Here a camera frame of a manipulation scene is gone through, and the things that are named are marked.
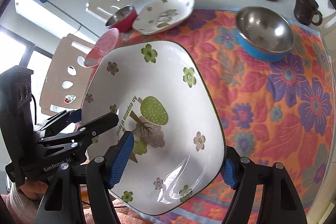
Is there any large floral white plate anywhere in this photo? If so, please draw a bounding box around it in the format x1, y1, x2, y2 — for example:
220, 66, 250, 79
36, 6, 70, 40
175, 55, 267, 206
81, 40, 227, 216

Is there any black cable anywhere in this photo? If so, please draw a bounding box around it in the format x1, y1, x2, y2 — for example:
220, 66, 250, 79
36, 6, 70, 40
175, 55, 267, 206
30, 93, 37, 126

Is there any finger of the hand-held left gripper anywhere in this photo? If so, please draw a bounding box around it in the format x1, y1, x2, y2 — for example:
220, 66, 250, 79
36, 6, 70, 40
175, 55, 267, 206
38, 112, 120, 152
33, 108, 82, 135

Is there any blue steel bowl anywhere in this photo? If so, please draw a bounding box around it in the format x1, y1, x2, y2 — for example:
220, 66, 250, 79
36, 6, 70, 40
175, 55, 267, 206
235, 6, 294, 63

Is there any window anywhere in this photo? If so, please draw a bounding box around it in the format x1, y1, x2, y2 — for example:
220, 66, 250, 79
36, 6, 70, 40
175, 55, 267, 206
0, 26, 55, 119

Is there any floral orange table cloth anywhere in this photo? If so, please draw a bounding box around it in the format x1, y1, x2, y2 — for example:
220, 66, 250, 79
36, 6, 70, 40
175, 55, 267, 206
79, 7, 331, 224

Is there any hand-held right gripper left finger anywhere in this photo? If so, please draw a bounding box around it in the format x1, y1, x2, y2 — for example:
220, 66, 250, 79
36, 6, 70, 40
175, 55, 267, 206
34, 131, 135, 224

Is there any small floral white plate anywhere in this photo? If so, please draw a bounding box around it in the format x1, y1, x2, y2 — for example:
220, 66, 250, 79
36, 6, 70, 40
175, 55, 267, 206
132, 0, 196, 35

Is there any person's left forearm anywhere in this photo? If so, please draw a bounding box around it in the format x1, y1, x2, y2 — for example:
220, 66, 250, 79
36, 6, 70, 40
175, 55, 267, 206
0, 181, 50, 224

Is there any pink bowl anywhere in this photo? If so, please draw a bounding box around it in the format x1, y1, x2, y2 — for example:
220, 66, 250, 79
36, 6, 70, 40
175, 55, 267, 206
83, 28, 120, 68

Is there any brown mug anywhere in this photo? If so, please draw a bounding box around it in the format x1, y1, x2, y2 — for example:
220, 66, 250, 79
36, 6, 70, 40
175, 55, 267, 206
293, 0, 323, 26

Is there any red steel bowl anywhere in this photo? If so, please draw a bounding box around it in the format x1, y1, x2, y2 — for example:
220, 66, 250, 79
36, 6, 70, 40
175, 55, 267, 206
105, 5, 138, 33

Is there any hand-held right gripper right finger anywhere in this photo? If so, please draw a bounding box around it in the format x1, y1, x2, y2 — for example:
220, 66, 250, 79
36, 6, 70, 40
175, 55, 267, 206
220, 147, 307, 224

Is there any white refrigerator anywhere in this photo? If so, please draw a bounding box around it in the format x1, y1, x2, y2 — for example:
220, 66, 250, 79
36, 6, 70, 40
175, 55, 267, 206
14, 0, 111, 39

